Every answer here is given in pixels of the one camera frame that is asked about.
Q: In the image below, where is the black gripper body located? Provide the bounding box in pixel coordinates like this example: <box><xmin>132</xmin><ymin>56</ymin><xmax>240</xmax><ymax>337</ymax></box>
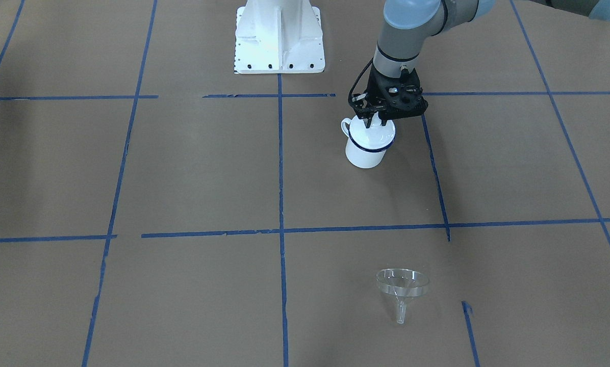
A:
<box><xmin>350</xmin><ymin>65</ymin><xmax>428</xmax><ymax>120</ymax></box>

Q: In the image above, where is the white enamel mug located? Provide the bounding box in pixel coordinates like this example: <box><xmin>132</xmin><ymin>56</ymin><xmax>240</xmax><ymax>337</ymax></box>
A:
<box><xmin>341</xmin><ymin>114</ymin><xmax>396</xmax><ymax>169</ymax></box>

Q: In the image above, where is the clear plastic funnel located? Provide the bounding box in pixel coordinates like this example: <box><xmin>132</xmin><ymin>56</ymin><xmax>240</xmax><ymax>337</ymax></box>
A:
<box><xmin>375</xmin><ymin>269</ymin><xmax>431</xmax><ymax>325</ymax></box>

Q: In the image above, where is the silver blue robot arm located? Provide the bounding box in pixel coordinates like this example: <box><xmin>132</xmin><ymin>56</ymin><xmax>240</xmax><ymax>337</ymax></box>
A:
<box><xmin>348</xmin><ymin>1</ymin><xmax>495</xmax><ymax>127</ymax></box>

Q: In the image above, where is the brown paper table cover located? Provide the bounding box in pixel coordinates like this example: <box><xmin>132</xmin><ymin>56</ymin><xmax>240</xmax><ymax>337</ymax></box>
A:
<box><xmin>0</xmin><ymin>1</ymin><xmax>610</xmax><ymax>366</ymax></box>

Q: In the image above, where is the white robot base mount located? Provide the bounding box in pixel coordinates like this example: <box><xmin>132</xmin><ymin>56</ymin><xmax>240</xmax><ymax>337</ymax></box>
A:
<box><xmin>234</xmin><ymin>1</ymin><xmax>326</xmax><ymax>74</ymax></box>

